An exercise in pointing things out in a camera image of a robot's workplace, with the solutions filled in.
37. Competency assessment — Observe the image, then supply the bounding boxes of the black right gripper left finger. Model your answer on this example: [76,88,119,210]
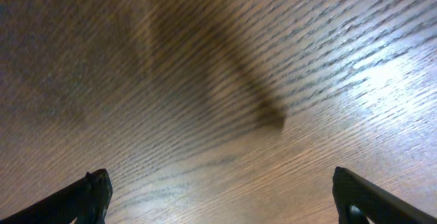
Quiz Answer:
[1,169,113,224]

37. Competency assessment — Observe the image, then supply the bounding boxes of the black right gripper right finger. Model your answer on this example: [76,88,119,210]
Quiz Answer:
[333,167,436,224]

